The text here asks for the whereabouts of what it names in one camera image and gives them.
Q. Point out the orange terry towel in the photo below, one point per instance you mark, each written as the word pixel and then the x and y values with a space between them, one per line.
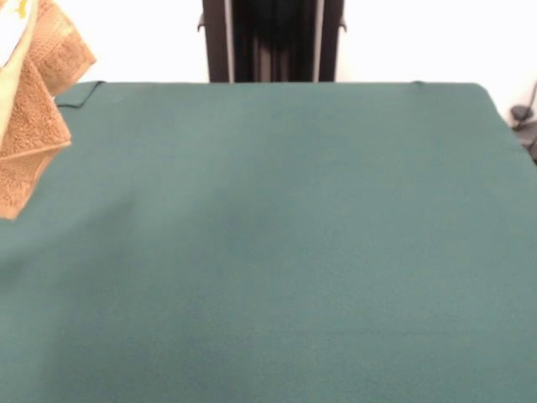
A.
pixel 33 121

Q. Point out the dark green table cloth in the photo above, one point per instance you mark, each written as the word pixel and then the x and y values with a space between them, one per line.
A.
pixel 251 252

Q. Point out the grey black stand base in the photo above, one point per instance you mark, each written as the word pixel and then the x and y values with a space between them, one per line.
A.
pixel 521 112

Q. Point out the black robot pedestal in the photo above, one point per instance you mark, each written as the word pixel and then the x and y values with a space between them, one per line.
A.
pixel 218 42

